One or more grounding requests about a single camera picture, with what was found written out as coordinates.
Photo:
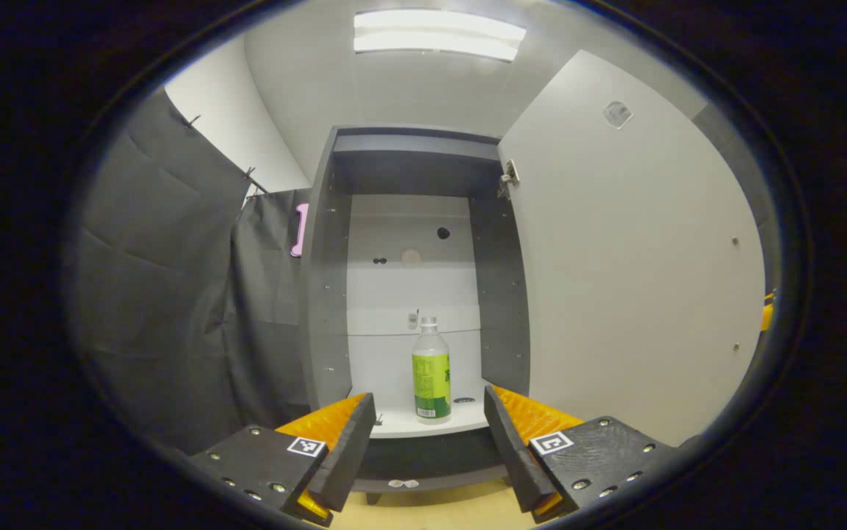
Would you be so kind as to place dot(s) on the black backdrop cloth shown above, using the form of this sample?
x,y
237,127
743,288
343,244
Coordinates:
x,y
158,309

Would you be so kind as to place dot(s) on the ceiling light panel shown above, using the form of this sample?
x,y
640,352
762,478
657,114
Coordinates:
x,y
438,33

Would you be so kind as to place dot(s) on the metal door hinge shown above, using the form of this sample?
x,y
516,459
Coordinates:
x,y
510,177

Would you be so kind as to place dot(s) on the white cabinet shelf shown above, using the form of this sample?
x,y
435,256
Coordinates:
x,y
398,423

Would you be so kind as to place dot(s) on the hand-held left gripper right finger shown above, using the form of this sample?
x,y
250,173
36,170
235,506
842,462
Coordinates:
x,y
515,456

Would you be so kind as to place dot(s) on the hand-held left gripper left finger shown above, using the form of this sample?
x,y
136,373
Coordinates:
x,y
350,449

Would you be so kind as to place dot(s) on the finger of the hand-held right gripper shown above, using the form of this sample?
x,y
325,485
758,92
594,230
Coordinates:
x,y
767,316

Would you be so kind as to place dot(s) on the clear bottle green label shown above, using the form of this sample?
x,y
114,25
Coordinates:
x,y
431,383

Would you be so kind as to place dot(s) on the light grey cabinet door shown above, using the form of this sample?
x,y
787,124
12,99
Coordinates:
x,y
637,294

